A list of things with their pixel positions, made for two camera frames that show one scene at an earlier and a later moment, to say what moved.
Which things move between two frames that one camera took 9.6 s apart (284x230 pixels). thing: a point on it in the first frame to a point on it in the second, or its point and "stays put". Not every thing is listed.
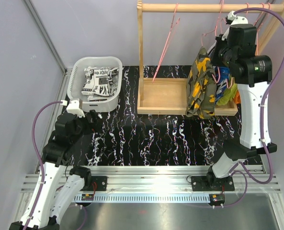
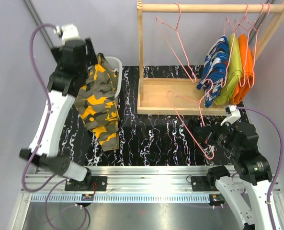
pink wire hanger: [217, 82] to [201, 114]
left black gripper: [95, 118] to [92, 56]
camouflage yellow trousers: [200, 84] to [97, 104]
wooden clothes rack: [166, 97] stays put
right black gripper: [215, 60] to [205, 132]
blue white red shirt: [221, 74] to [213, 68]
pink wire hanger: [173, 26] to [186, 57]
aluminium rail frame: [140, 179] stays put
